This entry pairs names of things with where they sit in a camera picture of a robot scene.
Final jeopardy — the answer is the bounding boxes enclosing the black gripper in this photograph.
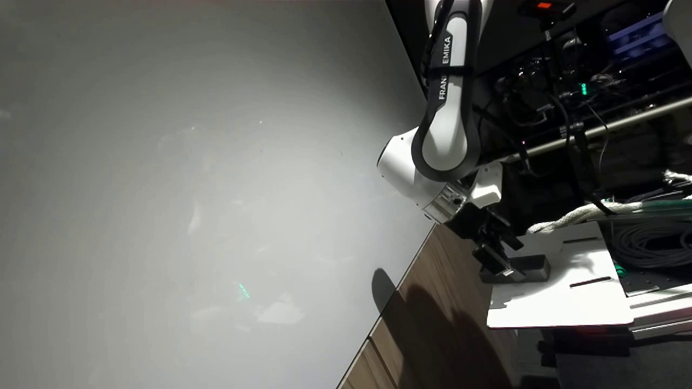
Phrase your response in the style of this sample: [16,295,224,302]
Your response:
[443,201,526,282]

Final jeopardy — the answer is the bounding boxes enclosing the large white whiteboard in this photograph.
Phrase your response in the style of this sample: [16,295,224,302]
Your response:
[0,0,465,389]

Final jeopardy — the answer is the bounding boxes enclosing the long metal rod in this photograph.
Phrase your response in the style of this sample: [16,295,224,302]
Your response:
[496,96,692,164]

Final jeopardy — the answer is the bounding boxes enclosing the black equipment rack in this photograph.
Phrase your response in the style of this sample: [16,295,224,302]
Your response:
[386,0,692,245]

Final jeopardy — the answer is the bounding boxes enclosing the green flat strip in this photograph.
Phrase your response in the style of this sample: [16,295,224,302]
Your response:
[625,198,692,220]

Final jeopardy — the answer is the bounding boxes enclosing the blue box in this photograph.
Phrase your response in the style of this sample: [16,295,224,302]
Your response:
[609,12,678,67]

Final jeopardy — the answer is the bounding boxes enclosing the coiled grey cable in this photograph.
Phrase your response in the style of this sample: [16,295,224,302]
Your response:
[606,216,692,272]

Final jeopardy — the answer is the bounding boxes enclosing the white flat tray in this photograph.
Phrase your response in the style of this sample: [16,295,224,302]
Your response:
[484,220,639,333]

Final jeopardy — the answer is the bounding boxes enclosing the aluminium rail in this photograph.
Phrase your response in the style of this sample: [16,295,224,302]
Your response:
[625,282,692,341]

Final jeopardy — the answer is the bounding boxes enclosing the black felt duster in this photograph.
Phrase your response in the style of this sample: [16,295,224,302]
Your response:
[481,253,554,285]

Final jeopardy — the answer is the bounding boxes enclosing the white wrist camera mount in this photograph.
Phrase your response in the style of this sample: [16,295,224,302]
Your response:
[467,162,506,212]

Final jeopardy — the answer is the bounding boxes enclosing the black camera stand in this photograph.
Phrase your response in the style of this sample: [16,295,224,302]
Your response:
[559,119,615,216]

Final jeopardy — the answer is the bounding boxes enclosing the thick white rope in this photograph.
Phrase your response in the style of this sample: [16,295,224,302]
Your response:
[524,199,617,238]

